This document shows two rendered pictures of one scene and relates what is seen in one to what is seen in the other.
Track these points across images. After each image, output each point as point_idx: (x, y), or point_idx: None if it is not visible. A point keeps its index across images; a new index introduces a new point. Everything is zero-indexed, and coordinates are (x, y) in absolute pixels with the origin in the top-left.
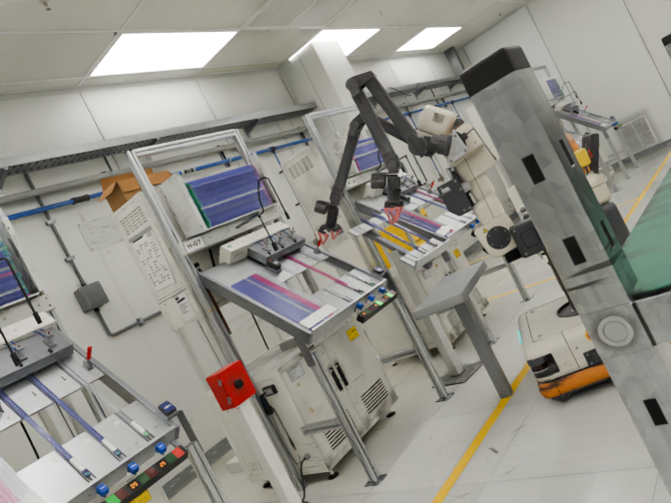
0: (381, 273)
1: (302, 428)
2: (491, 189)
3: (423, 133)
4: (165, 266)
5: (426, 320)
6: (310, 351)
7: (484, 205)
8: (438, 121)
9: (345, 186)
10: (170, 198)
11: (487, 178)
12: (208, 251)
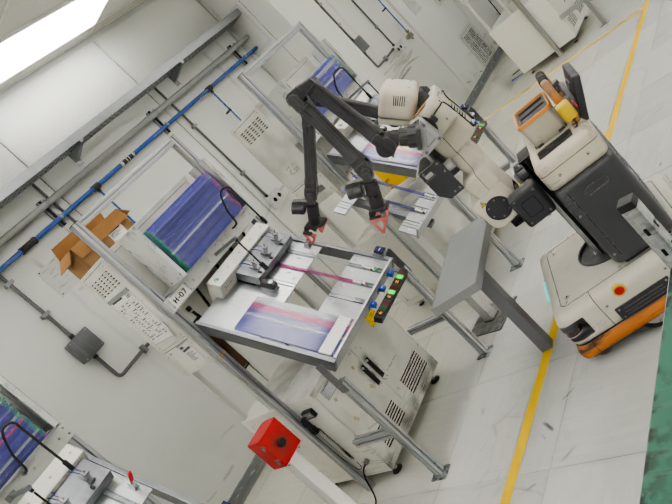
0: (384, 253)
1: (353, 442)
2: (478, 158)
3: (387, 120)
4: (157, 322)
5: None
6: None
7: (475, 179)
8: (400, 104)
9: None
10: (135, 252)
11: (470, 147)
12: None
